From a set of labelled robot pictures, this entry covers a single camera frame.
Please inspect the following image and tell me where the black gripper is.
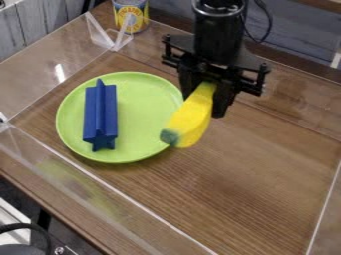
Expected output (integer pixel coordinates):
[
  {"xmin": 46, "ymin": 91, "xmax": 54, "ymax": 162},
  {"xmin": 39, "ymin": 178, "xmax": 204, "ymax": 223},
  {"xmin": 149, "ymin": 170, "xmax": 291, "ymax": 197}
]
[{"xmin": 162, "ymin": 34, "xmax": 270, "ymax": 118}]

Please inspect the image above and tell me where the yellow toy banana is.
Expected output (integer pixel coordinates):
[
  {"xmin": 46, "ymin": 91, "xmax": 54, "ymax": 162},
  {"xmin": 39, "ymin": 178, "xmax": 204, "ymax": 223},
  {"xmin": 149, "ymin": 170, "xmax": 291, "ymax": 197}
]
[{"xmin": 161, "ymin": 82, "xmax": 217, "ymax": 148}]

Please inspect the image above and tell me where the blue star-shaped block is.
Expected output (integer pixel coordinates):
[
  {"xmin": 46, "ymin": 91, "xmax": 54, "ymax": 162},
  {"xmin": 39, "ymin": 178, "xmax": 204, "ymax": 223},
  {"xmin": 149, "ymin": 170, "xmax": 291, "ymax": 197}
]
[{"xmin": 83, "ymin": 79, "xmax": 119, "ymax": 151}]

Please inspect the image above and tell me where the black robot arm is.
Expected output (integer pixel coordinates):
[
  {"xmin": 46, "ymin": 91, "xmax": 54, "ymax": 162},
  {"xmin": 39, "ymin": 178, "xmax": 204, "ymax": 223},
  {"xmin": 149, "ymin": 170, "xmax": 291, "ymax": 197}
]
[{"xmin": 162, "ymin": 0, "xmax": 270, "ymax": 118}]

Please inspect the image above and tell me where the green plate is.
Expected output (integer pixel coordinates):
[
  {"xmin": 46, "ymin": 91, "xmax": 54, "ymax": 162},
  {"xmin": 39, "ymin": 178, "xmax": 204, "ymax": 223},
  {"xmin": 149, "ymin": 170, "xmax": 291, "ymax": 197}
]
[{"xmin": 55, "ymin": 71, "xmax": 182, "ymax": 163}]

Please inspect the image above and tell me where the yellow blue tin can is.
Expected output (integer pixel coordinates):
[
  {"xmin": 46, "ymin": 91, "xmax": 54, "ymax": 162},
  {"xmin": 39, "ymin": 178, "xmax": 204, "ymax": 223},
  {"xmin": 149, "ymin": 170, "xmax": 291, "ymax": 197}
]
[{"xmin": 113, "ymin": 0, "xmax": 150, "ymax": 34}]

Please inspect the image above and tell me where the clear acrylic corner bracket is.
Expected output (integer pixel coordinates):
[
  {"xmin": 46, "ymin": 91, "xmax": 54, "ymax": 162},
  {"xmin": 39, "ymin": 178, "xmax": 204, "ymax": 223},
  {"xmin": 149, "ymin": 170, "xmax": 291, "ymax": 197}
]
[{"xmin": 86, "ymin": 12, "xmax": 134, "ymax": 52}]

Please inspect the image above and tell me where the clear acrylic tray wall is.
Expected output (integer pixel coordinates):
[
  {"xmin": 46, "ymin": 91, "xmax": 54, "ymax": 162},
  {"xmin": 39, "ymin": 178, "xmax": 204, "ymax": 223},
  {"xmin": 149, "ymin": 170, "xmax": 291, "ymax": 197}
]
[{"xmin": 0, "ymin": 11, "xmax": 341, "ymax": 255}]

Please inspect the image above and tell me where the black cable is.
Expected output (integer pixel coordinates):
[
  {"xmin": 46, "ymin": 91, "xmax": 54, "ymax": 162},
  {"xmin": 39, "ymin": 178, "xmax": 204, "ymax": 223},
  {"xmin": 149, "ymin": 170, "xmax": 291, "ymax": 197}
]
[{"xmin": 0, "ymin": 222, "xmax": 54, "ymax": 255}]

